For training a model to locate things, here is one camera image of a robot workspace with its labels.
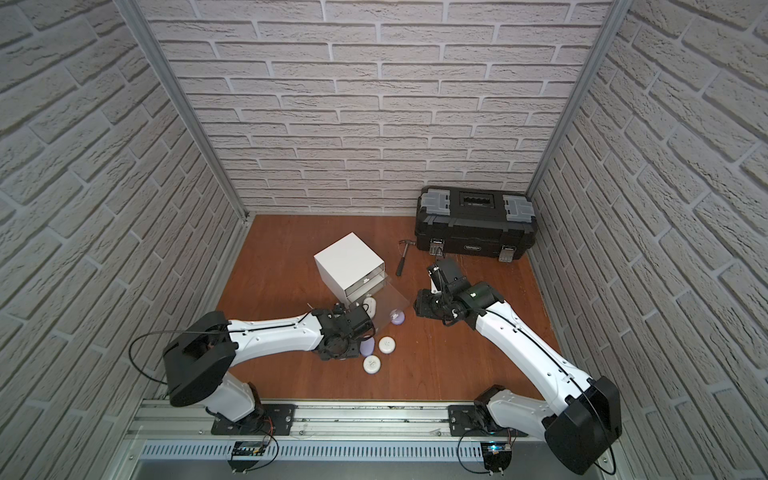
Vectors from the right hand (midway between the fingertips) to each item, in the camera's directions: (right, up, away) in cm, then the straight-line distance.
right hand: (424, 305), depth 78 cm
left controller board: (-46, -35, -6) cm, 57 cm away
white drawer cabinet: (-22, +9, +10) cm, 25 cm away
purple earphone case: (-7, -5, +7) cm, 12 cm away
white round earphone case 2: (-14, -17, +3) cm, 23 cm away
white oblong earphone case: (-16, -2, +10) cm, 19 cm away
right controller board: (+17, -35, -8) cm, 40 cm away
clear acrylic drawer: (-10, -3, +15) cm, 18 cm away
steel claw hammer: (-4, +17, +32) cm, 36 cm away
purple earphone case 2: (-16, -12, +4) cm, 20 cm away
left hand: (-20, -14, +7) cm, 25 cm away
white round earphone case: (-11, -13, +7) cm, 18 cm away
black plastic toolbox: (+17, +24, +17) cm, 35 cm away
